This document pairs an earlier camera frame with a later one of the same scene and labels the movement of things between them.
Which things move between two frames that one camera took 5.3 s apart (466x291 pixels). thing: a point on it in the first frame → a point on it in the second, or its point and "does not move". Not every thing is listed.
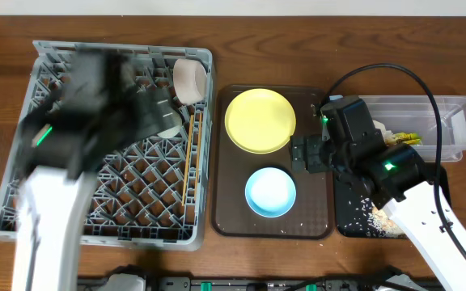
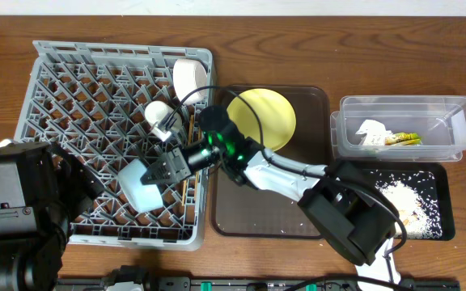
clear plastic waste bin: x=458 y=120 does not move
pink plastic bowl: x=190 y=80 does not move
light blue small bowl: x=270 y=192 → x=142 y=196
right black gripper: x=302 y=153 → x=177 y=164
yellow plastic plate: x=260 y=120 does not move
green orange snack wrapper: x=408 y=138 does not move
